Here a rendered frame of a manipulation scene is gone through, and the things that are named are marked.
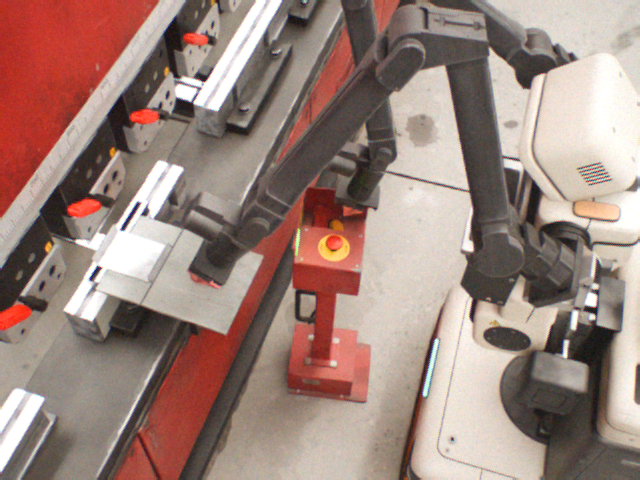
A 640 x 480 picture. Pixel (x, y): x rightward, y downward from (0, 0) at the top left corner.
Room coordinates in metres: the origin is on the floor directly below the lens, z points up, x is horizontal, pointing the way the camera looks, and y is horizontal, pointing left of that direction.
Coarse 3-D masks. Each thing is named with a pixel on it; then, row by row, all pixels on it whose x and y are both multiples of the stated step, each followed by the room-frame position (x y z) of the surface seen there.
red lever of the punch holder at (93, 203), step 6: (90, 198) 0.72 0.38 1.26; (96, 198) 0.71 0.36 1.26; (102, 198) 0.71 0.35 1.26; (108, 198) 0.71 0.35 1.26; (78, 204) 0.67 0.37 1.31; (84, 204) 0.67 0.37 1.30; (90, 204) 0.68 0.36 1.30; (96, 204) 0.69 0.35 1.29; (102, 204) 0.70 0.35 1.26; (108, 204) 0.71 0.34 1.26; (72, 210) 0.65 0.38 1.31; (78, 210) 0.65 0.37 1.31; (84, 210) 0.66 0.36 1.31; (90, 210) 0.67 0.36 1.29; (96, 210) 0.68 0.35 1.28; (78, 216) 0.65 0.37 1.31; (84, 216) 0.66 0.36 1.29
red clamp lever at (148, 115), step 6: (156, 108) 0.91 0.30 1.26; (132, 114) 0.85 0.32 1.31; (138, 114) 0.85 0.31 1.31; (144, 114) 0.85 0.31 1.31; (150, 114) 0.87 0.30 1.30; (156, 114) 0.88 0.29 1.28; (162, 114) 0.90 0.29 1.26; (168, 114) 0.91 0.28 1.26; (132, 120) 0.84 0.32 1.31; (138, 120) 0.84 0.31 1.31; (144, 120) 0.84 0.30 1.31; (150, 120) 0.86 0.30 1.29
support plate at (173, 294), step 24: (144, 216) 0.86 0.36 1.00; (168, 240) 0.81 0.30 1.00; (192, 240) 0.81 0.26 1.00; (168, 264) 0.76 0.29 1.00; (240, 264) 0.77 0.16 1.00; (120, 288) 0.70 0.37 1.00; (144, 288) 0.70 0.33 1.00; (168, 288) 0.70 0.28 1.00; (192, 288) 0.71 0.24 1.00; (240, 288) 0.71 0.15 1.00; (168, 312) 0.65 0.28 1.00; (192, 312) 0.66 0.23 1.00; (216, 312) 0.66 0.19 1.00
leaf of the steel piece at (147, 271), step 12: (120, 240) 0.80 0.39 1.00; (132, 240) 0.80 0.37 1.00; (144, 240) 0.81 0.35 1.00; (108, 252) 0.77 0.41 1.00; (120, 252) 0.78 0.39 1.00; (132, 252) 0.78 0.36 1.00; (144, 252) 0.78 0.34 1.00; (156, 252) 0.78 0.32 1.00; (108, 264) 0.75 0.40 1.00; (120, 264) 0.75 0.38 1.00; (132, 264) 0.75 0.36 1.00; (144, 264) 0.75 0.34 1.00; (156, 264) 0.74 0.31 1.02; (132, 276) 0.72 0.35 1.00; (144, 276) 0.73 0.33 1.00
